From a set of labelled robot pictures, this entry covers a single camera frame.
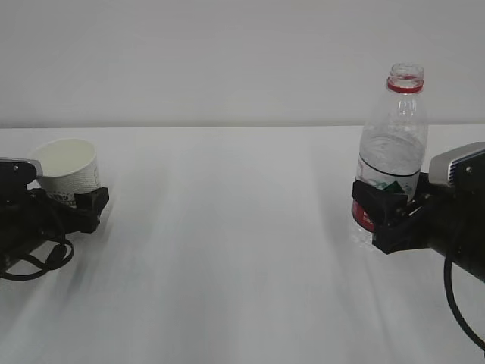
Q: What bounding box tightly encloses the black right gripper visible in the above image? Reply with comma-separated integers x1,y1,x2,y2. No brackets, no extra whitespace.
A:
352,173,461,253

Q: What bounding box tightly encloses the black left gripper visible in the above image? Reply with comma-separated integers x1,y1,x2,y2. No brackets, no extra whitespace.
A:
1,187,109,262

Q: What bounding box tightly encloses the white paper cup green logo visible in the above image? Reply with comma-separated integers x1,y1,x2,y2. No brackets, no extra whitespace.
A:
30,138,101,208

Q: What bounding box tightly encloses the clear Nongfu Spring water bottle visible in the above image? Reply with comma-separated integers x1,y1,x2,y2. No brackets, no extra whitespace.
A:
349,63,430,248

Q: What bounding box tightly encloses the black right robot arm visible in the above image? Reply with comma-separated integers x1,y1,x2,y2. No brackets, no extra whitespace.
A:
352,173,484,281

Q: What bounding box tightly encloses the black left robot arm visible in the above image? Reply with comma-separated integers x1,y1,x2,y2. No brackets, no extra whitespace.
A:
1,187,109,281

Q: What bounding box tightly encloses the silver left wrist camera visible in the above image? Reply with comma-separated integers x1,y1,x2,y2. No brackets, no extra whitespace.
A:
0,157,43,193

